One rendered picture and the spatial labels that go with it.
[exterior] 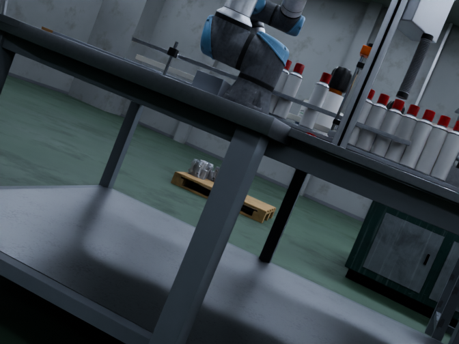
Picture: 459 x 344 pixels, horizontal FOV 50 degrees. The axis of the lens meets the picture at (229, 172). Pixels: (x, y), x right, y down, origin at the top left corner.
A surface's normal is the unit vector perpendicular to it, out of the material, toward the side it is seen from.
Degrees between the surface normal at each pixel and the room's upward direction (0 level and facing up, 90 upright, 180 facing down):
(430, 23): 90
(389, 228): 90
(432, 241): 90
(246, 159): 90
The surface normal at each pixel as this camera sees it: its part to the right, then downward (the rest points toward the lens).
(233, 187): -0.39, -0.08
